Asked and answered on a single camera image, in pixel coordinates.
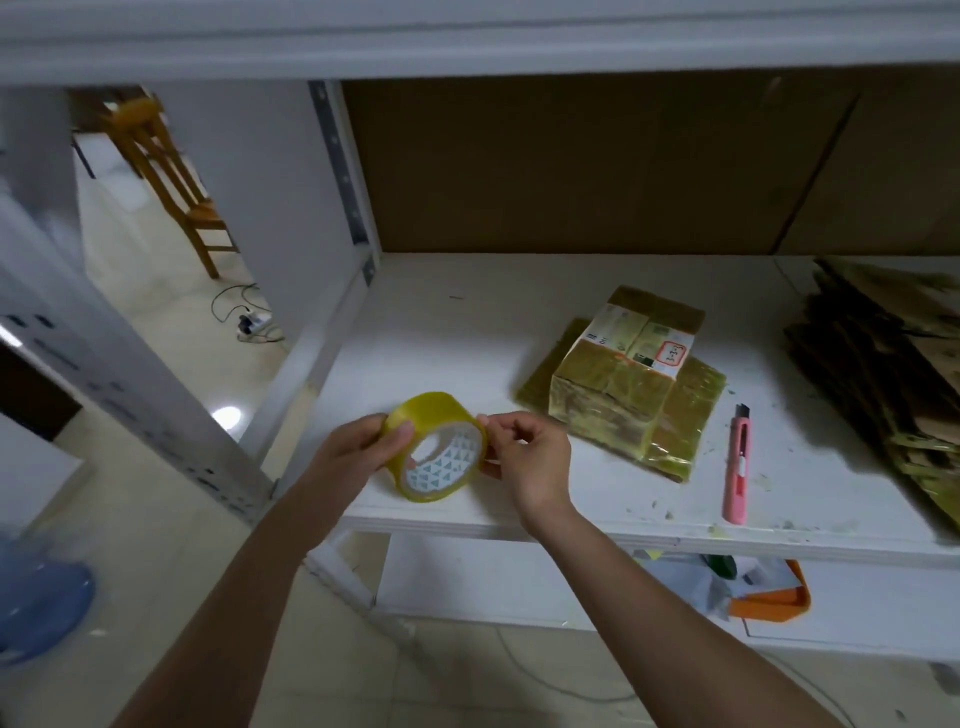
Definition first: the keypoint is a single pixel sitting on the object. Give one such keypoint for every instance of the yellow tape roll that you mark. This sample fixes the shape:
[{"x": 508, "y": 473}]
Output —
[{"x": 413, "y": 420}]

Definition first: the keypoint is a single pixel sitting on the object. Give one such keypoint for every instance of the person's left hand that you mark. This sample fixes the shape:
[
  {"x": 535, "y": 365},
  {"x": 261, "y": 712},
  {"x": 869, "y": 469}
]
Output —
[{"x": 338, "y": 477}]

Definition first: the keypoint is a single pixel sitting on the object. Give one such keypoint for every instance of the stack of cardboard boxes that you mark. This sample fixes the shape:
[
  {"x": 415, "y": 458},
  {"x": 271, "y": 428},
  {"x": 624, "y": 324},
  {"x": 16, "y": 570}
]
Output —
[{"x": 900, "y": 375}]

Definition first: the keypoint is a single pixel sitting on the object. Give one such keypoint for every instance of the white metal shelf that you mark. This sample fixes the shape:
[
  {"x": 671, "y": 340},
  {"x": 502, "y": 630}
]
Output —
[{"x": 450, "y": 330}]

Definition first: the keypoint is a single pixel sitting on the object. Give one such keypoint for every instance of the orange plastic object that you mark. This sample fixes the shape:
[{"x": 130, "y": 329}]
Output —
[{"x": 780, "y": 603}]

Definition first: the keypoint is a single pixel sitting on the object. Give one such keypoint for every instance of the blue round object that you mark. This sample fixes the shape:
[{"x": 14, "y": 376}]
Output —
[{"x": 38, "y": 600}]

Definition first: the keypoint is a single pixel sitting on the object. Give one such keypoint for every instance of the person's right forearm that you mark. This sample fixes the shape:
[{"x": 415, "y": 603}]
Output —
[{"x": 675, "y": 630}]

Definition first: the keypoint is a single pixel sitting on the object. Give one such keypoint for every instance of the pink utility knife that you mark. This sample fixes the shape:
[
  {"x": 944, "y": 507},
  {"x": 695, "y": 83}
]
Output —
[{"x": 737, "y": 473}]

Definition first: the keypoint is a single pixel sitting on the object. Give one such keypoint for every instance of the wooden chair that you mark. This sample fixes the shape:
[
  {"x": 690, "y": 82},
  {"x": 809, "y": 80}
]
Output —
[{"x": 173, "y": 173}]

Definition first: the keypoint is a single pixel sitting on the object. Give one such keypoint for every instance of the person's right hand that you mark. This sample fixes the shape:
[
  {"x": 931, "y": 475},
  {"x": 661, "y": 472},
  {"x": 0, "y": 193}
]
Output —
[{"x": 533, "y": 462}]

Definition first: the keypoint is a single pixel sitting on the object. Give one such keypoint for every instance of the person's left forearm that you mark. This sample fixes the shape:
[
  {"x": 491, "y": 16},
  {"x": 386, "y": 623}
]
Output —
[{"x": 225, "y": 630}]

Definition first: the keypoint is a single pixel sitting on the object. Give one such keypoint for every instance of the labelled taped cardboard box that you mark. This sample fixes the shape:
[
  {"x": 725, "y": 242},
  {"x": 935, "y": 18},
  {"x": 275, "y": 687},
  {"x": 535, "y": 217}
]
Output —
[{"x": 623, "y": 390}]

